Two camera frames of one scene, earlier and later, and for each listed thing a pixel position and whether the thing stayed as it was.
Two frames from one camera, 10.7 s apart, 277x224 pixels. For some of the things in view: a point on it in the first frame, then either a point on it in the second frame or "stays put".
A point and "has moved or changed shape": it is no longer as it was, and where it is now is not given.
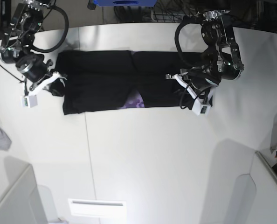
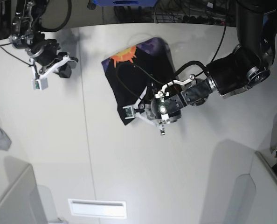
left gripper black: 33,67 to 45,51
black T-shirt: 91,80 has moved or changed shape
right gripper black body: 200,77 to 170,106
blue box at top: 125,3 stays put
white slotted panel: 98,208 stays put
